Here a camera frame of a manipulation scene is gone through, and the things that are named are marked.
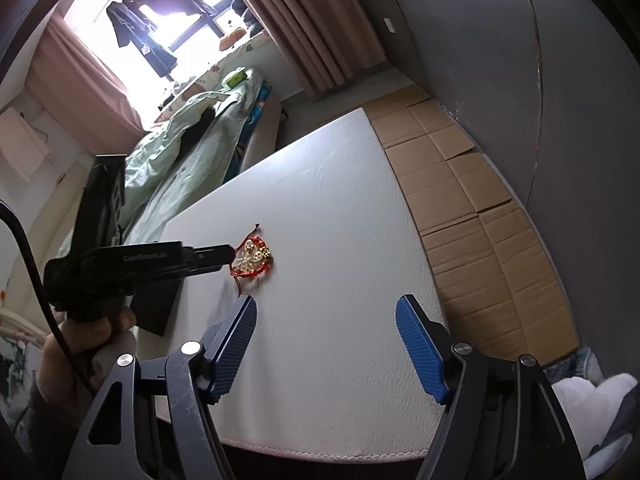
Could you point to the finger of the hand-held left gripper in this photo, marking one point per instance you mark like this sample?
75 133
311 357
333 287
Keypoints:
212 257

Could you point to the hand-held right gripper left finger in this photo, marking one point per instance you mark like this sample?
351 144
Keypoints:
235 340

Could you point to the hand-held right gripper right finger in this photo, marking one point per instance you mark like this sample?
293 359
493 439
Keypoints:
420 355

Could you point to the dark navy cardboard box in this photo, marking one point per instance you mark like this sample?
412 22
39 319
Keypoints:
155 310

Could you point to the person's left forearm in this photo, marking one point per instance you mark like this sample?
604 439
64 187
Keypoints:
35 410

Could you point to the person's left hand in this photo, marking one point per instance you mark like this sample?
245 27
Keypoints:
75 345

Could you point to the beige padded headboard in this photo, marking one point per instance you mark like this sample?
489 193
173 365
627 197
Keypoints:
55 195

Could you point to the bed with green sheet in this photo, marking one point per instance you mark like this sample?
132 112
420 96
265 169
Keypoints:
200 160

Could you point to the pale green quilt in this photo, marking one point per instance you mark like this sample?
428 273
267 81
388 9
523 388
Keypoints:
150 160

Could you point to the black cloth item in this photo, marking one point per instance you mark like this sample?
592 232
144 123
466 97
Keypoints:
197 127

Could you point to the white low table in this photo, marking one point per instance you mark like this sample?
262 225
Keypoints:
340 210

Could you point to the pink hanging towel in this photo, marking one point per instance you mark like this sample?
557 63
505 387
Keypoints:
20 145

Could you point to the flattened cardboard sheets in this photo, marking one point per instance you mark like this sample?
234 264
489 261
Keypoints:
475 210

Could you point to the blue denim cloth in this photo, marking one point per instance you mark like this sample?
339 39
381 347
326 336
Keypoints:
575 362

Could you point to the white fluffy cloth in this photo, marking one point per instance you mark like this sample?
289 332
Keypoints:
590 400

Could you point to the printed window seat cushion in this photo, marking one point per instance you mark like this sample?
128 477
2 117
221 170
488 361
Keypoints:
210 77

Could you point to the green tissue packet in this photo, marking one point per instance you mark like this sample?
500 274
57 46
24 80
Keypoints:
235 78

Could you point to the pink curtain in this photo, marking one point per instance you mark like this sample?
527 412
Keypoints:
310 25
85 85

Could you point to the orange plush item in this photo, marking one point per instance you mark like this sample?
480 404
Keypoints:
233 38

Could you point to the long dark hanging garment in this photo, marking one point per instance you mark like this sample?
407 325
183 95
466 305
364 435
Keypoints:
145 40

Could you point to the dark bag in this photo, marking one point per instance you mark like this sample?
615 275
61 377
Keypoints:
245 10

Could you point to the grey wardrobe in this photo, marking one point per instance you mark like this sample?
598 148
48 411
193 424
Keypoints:
500 35

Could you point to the white wall switch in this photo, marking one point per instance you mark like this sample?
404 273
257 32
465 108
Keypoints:
388 25

